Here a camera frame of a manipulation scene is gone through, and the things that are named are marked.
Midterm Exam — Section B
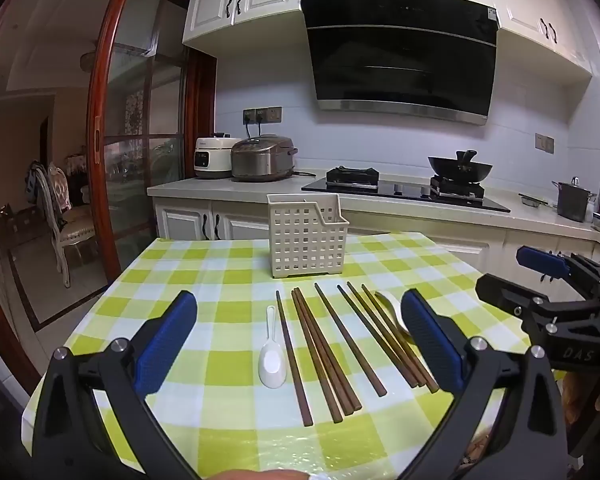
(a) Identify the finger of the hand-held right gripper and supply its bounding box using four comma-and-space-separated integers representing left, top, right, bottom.
475, 273, 600, 319
516, 245, 600, 292

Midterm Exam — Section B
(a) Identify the ornate white chair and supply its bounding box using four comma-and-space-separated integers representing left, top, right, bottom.
34, 161, 97, 288

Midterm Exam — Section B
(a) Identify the brown metallic rice cooker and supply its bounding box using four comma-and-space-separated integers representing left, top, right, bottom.
231, 135, 299, 182

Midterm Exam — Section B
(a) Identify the black wok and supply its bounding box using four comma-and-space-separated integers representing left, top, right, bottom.
427, 150, 494, 183

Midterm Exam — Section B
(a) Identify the red wooden door frame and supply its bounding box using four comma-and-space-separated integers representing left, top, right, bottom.
0, 0, 126, 396

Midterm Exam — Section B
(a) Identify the wall socket panel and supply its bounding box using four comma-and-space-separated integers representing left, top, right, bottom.
243, 106, 283, 125

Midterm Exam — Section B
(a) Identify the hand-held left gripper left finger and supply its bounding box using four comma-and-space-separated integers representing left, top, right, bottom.
30, 290, 206, 480

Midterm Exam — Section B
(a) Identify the dark garment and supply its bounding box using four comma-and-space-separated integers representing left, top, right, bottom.
24, 161, 48, 196

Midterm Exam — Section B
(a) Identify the black burner grate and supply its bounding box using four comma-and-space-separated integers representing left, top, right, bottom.
326, 165, 380, 184
430, 175, 486, 198

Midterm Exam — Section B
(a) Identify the white ceramic spoon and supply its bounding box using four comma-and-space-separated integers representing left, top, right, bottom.
374, 290, 412, 335
257, 305, 289, 389

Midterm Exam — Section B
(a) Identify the white electric cooker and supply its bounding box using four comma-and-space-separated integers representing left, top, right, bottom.
195, 135, 243, 180

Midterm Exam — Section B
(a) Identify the person's left hand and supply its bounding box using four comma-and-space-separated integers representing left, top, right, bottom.
200, 469, 312, 480

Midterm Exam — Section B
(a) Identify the ceiling lamp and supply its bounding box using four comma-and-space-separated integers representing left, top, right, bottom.
79, 40, 111, 72

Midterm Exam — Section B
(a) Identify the black glass range hood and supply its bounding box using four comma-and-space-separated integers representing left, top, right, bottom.
300, 0, 501, 127

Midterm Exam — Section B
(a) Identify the white perforated plastic utensil holder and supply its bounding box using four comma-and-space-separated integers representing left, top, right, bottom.
266, 193, 351, 279

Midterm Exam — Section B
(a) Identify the red wood-framed glass door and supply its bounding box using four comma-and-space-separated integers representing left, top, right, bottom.
87, 0, 216, 286

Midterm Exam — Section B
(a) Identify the steel pot with lid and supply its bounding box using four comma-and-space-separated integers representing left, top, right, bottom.
552, 176, 597, 223

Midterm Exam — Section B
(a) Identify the white stone kitchen countertop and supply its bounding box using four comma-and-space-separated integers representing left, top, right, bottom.
146, 167, 600, 256

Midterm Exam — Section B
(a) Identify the white wall cabinet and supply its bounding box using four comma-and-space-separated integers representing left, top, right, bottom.
182, 0, 303, 53
485, 0, 594, 79

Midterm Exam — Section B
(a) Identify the white base cabinet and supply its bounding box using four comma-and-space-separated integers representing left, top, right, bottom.
152, 195, 600, 301

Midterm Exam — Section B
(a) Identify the black glass gas cooktop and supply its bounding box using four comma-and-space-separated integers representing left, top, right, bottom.
301, 166, 511, 212

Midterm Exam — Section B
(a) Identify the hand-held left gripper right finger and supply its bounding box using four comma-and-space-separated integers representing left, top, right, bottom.
400, 288, 568, 480

